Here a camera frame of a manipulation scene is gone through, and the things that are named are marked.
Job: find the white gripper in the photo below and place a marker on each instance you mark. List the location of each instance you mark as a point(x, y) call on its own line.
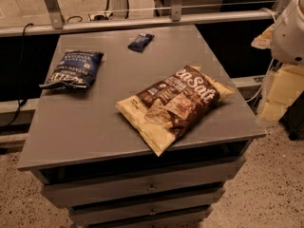
point(289, 41)

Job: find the blue rxbar blueberry wrapper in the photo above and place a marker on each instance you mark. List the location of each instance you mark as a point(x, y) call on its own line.
point(141, 41)

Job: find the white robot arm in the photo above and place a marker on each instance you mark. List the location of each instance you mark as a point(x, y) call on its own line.
point(285, 39)

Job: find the brown sea salt chip bag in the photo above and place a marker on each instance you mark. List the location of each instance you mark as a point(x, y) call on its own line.
point(166, 110)

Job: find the blue kettle chip bag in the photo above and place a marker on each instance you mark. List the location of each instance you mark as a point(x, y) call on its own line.
point(76, 70)

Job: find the white power strip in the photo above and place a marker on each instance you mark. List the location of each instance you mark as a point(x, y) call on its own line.
point(99, 16)

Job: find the grey drawer cabinet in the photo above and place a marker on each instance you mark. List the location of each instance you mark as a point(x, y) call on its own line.
point(133, 151)

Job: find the metal railing frame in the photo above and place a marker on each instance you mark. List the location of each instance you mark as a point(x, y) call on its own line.
point(37, 17)

